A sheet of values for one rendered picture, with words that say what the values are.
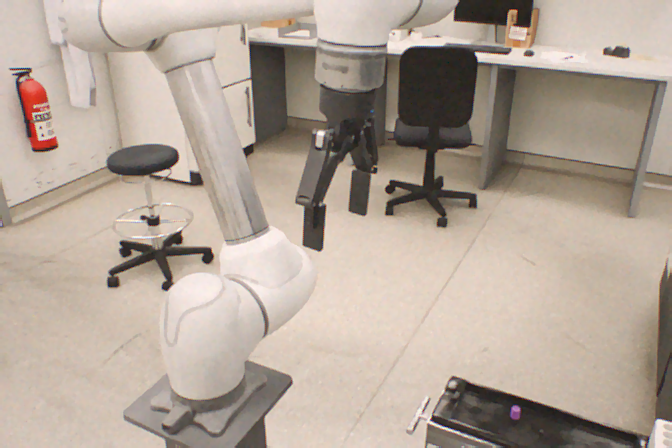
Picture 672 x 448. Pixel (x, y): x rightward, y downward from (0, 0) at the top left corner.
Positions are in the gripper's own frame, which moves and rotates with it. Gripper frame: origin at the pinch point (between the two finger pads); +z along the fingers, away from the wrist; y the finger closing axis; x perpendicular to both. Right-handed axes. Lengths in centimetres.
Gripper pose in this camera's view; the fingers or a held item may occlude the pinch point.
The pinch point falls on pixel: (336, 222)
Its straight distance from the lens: 84.5
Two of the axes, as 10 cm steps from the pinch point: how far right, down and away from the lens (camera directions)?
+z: -0.8, 8.9, 4.6
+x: 8.8, 2.8, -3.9
